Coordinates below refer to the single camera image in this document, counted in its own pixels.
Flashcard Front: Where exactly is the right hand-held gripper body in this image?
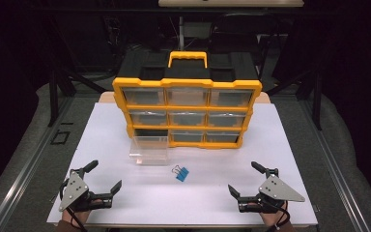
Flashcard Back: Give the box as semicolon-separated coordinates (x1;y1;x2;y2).
237;174;306;215

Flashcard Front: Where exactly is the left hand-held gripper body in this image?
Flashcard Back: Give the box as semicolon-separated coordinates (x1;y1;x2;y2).
58;170;114;214

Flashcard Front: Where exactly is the clear plastic drawer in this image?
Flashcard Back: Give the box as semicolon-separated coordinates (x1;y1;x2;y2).
128;134;170;167

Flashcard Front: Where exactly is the blue binder clip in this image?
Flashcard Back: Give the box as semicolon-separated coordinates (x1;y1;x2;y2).
171;164;190;184

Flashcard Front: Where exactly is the yellow and black drawer organizer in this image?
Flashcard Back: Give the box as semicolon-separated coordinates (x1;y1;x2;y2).
111;50;264;150

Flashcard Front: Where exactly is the person's left hand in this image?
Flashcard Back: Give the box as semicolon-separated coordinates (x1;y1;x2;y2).
61;198;104;226

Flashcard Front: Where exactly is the person's right hand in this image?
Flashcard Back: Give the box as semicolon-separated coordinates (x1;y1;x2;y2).
246;201;292;228

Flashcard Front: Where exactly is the black metal stand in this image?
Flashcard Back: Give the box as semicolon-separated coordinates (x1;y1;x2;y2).
265;61;324;131
44;15;109;129

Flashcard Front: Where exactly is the black chair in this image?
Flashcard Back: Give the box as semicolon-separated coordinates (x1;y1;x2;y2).
207;12;279;80

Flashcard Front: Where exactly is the white table leg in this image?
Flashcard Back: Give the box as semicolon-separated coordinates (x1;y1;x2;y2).
178;14;186;51

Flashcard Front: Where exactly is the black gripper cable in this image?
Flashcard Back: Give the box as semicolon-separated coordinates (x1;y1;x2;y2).
264;198;290;232
59;179;89;232

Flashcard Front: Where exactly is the aluminium floor rail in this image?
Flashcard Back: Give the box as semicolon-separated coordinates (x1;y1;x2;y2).
298;96;371;232
0;96;76;232

